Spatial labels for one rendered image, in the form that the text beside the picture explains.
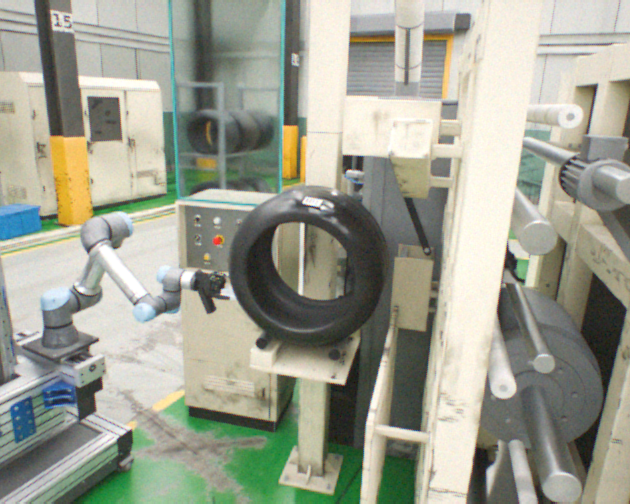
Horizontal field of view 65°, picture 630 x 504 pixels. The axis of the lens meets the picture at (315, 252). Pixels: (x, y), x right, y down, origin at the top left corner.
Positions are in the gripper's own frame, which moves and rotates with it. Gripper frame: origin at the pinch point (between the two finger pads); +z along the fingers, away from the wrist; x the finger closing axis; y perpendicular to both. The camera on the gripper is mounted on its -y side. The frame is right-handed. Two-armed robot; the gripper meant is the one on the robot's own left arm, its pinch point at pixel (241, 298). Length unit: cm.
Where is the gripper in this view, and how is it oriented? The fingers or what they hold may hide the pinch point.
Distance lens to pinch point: 196.8
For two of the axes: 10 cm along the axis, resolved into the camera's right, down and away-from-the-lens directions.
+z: 9.6, 2.2, -1.8
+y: 1.5, -9.4, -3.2
